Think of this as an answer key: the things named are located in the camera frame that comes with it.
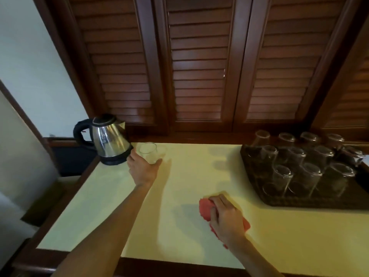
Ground person's left hand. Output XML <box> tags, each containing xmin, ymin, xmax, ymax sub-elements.
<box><xmin>126</xmin><ymin>148</ymin><xmax>163</xmax><ymax>188</ymax></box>

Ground person's right hand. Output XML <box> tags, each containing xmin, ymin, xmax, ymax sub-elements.
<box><xmin>209</xmin><ymin>194</ymin><xmax>248</xmax><ymax>251</ymax></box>

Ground red cloth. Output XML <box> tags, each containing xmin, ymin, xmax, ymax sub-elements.
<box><xmin>199</xmin><ymin>198</ymin><xmax>251</xmax><ymax>250</ymax></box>

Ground dark brown textured tray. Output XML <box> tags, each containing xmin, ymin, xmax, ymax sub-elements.
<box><xmin>239</xmin><ymin>144</ymin><xmax>369</xmax><ymax>210</ymax></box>

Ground person's left forearm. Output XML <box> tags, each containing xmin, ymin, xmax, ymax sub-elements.
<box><xmin>51</xmin><ymin>183</ymin><xmax>152</xmax><ymax>277</ymax></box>

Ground steel electric kettle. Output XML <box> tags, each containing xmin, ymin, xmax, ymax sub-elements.
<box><xmin>73</xmin><ymin>113</ymin><xmax>134</xmax><ymax>166</ymax></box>
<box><xmin>99</xmin><ymin>145</ymin><xmax>134</xmax><ymax>166</ymax></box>

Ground brown louvered wooden shutter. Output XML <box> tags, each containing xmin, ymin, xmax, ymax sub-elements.
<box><xmin>233</xmin><ymin>0</ymin><xmax>362</xmax><ymax>132</ymax></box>
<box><xmin>33</xmin><ymin>0</ymin><xmax>169</xmax><ymax>136</ymax></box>
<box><xmin>153</xmin><ymin>0</ymin><xmax>254</xmax><ymax>132</ymax></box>
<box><xmin>311</xmin><ymin>14</ymin><xmax>369</xmax><ymax>142</ymax></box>

